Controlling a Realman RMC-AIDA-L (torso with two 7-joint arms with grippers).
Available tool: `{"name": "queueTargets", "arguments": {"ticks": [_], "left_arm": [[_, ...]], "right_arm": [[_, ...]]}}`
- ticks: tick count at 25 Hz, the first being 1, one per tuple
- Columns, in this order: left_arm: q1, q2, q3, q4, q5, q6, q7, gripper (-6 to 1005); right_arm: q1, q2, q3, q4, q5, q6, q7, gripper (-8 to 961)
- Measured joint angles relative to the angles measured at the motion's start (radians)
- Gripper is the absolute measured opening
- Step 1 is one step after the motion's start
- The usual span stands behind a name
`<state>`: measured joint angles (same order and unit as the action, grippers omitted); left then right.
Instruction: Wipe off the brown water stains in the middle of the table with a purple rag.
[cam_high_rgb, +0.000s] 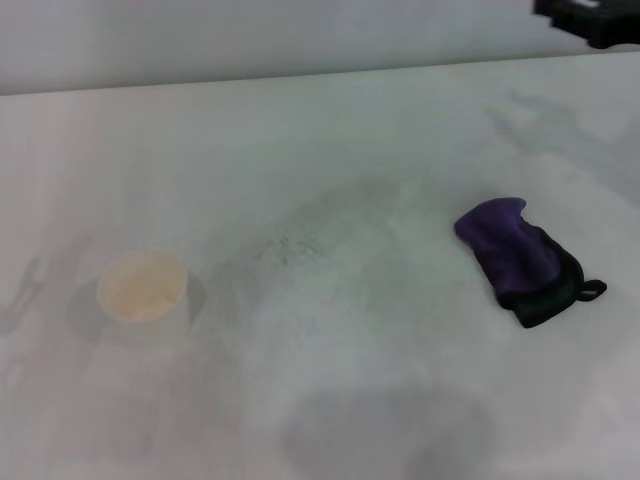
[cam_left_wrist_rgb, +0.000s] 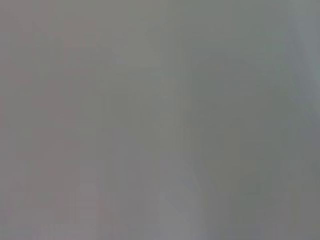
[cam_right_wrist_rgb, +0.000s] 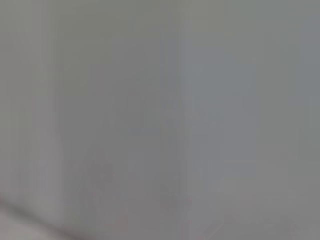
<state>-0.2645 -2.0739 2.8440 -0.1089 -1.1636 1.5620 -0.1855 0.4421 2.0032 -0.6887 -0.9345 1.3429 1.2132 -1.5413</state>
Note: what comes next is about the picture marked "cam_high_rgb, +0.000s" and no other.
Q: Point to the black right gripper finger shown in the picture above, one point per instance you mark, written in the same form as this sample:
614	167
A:
600	22

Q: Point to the purple rag with black trim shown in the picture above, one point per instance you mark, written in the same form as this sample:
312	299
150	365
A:
520	260

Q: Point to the white paper cup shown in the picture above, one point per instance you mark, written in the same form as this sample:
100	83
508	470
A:
142	292

